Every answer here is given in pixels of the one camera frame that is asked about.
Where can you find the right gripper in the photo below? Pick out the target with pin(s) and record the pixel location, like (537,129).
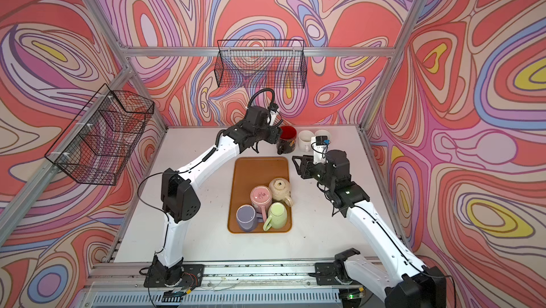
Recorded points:
(306,166)

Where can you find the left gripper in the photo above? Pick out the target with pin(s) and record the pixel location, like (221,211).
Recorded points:
(275,136)

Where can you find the black patterned mug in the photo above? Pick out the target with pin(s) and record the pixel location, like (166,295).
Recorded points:
(287,141)

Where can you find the white mug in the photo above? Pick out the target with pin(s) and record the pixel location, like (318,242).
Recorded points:
(304,140)

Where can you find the beige speckled mug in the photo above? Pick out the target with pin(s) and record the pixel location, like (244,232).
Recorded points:
(280,190)

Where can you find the light blue mug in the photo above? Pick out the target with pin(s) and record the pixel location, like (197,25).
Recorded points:
(323,134)

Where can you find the brown wooden tray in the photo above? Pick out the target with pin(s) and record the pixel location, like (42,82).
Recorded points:
(250,172)

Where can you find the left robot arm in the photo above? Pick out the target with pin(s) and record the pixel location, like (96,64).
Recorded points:
(180,202)

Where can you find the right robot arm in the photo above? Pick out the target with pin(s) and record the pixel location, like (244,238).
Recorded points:
(404,280)

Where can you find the light green mug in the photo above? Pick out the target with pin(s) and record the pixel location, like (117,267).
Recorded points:
(276,217)

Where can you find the pink mug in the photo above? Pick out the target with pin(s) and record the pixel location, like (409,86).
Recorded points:
(261,200)

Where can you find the purple mug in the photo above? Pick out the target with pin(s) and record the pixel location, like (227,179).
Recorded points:
(247,218)

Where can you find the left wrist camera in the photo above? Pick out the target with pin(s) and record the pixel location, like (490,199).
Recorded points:
(273,113)

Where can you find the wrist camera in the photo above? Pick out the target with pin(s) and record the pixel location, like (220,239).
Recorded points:
(273,113)
(319,146)

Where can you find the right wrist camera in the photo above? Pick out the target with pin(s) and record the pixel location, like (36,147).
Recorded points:
(319,146)

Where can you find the black wire basket back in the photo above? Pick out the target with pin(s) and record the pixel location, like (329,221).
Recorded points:
(261,63)

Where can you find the black wire basket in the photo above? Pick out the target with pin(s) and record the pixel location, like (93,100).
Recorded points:
(103,142)
(261,63)

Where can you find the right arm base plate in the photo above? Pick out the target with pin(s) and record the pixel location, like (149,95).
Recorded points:
(334,273)

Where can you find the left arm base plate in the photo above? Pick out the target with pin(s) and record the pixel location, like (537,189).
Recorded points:
(187,276)

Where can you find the black wire basket left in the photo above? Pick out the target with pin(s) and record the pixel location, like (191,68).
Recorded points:
(103,142)

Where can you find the aluminium mounting rail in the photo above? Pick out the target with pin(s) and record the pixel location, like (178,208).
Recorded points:
(217,276)

